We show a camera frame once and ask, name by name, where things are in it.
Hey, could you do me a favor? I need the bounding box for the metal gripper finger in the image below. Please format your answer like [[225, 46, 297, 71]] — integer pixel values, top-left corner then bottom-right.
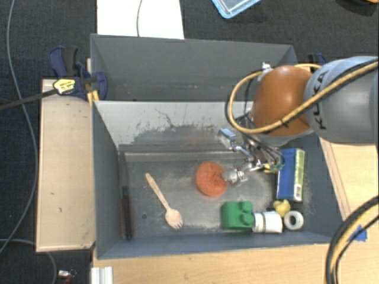
[[219, 128, 256, 163], [221, 163, 264, 187]]

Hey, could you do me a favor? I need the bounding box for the orange round scouring pad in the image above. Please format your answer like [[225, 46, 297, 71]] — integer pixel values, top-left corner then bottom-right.
[[194, 161, 230, 198]]

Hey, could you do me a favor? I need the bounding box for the blue and green box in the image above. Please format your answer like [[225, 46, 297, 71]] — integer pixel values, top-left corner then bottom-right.
[[275, 147, 306, 202]]

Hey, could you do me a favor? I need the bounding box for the green toy building block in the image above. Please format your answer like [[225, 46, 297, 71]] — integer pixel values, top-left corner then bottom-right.
[[220, 201, 256, 232]]

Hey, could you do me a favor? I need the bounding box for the yellow toy duck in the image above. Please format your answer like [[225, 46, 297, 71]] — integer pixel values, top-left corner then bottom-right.
[[272, 199, 292, 218]]

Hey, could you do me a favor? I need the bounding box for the small white bottle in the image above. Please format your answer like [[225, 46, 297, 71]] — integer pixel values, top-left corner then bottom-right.
[[252, 211, 284, 234]]

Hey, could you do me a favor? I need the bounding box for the white tape roll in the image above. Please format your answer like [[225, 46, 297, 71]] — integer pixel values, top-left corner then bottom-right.
[[283, 209, 305, 231]]

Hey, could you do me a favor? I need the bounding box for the wooden spork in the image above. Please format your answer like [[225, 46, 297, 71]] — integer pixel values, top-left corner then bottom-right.
[[144, 172, 184, 230]]

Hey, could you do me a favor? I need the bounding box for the grey metal bin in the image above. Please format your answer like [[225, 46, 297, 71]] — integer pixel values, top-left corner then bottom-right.
[[89, 33, 346, 260]]

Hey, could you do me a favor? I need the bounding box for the pale wood board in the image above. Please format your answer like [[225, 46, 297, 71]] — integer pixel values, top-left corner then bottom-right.
[[36, 78, 97, 253]]

